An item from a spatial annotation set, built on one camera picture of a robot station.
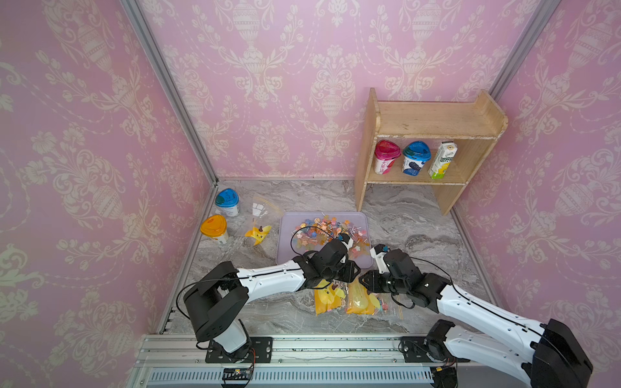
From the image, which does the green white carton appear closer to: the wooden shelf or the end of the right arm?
the wooden shelf

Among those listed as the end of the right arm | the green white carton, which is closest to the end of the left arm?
the end of the right arm

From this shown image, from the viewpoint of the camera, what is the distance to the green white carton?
0.85 m

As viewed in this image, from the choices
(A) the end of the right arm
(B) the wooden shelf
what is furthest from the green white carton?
(A) the end of the right arm
